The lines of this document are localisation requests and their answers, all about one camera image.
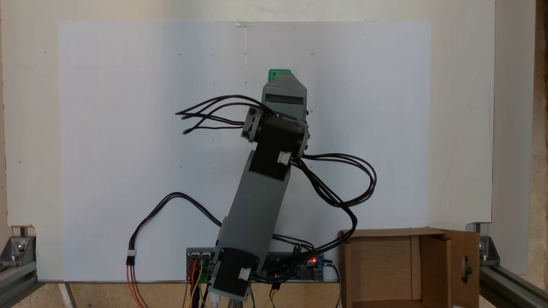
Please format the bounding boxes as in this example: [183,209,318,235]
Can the aluminium frame post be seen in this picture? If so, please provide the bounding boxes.
[0,260,40,308]
[479,263,548,308]

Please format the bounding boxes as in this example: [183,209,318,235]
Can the brown cardboard box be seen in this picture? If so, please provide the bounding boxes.
[339,227,480,308]

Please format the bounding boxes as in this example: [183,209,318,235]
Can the black orange servo cable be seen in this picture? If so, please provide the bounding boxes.
[126,192,223,308]

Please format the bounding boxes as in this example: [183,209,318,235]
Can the metal corner bracket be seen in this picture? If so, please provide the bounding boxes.
[0,226,37,267]
[466,222,500,267]

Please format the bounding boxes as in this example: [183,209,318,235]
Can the thin black power cable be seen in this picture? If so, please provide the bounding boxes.
[324,261,343,308]

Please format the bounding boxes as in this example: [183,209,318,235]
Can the circuit board with jumper wires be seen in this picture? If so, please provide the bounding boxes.
[186,247,217,284]

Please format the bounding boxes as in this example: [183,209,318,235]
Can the circuit board with red LED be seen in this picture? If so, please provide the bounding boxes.
[258,252,325,283]

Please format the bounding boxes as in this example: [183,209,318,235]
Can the white paper sheet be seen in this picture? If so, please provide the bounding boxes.
[57,20,431,283]

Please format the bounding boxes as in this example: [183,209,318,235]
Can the coloured jumper wire bundle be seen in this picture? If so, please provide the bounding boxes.
[183,256,214,308]

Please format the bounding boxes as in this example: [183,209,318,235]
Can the thin black wire bundle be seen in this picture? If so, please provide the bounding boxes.
[250,278,327,308]

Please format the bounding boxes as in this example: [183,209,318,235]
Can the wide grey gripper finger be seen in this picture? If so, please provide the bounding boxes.
[262,72,308,95]

